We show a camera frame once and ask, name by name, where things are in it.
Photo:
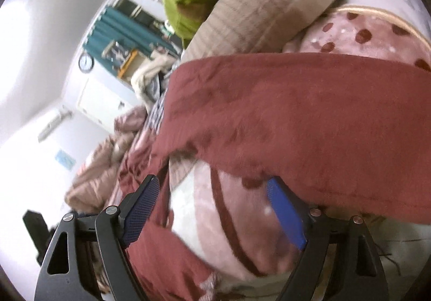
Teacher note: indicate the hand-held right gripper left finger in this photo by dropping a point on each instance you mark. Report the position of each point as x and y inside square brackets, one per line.
[143, 206]

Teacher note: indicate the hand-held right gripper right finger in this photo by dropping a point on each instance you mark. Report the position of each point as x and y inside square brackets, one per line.
[286, 206]

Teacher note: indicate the maroon garment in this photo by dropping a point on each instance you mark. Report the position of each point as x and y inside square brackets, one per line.
[286, 112]

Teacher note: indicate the beige quilted duvet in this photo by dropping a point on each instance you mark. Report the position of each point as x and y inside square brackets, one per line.
[101, 169]

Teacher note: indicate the white wardrobe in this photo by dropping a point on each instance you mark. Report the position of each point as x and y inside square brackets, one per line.
[101, 99]

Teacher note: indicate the white air conditioner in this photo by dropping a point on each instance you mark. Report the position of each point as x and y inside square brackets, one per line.
[54, 124]

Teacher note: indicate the cream cloth pile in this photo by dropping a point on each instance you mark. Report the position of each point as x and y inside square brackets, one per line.
[151, 75]

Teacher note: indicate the teal curtain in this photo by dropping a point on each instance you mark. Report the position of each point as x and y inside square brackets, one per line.
[111, 31]

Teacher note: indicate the beige striped pillow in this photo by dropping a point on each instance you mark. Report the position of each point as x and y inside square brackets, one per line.
[269, 5]

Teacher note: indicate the blue wall sticker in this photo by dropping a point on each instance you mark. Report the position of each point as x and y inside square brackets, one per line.
[64, 158]

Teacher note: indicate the round wall clock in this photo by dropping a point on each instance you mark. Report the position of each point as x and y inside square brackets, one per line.
[86, 62]

